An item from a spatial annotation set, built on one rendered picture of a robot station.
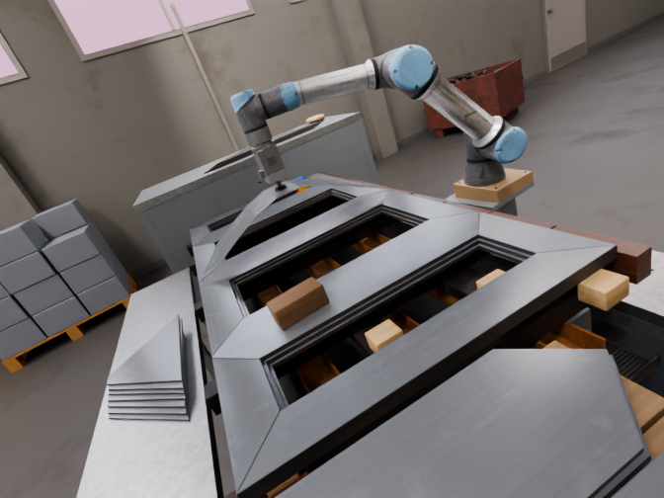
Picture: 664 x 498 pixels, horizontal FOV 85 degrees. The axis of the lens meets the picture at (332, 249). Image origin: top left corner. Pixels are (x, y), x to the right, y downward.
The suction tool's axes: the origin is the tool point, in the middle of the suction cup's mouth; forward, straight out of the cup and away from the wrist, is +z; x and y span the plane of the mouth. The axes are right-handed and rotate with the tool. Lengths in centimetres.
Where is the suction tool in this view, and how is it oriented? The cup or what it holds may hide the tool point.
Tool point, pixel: (282, 192)
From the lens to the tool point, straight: 120.8
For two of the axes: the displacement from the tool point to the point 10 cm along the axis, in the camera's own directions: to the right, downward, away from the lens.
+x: 8.7, -4.4, 2.2
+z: 3.3, 8.5, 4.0
